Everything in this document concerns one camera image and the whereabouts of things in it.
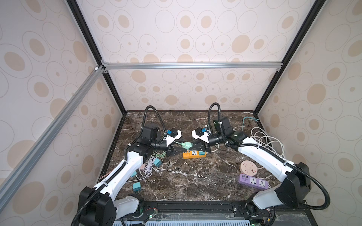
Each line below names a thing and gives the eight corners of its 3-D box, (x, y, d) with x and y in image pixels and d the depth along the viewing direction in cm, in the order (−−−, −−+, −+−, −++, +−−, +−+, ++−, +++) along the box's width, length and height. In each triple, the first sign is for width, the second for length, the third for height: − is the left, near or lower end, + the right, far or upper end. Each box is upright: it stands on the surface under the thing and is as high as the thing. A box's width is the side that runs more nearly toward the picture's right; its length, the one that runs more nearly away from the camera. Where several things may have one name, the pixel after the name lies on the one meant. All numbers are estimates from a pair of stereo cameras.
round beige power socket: (241, 175, 87) (242, 174, 85) (237, 162, 93) (239, 160, 91) (257, 175, 87) (259, 174, 85) (253, 162, 93) (254, 160, 91)
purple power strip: (238, 182, 85) (240, 181, 82) (238, 173, 88) (240, 172, 86) (266, 190, 82) (269, 188, 80) (265, 180, 86) (268, 178, 83)
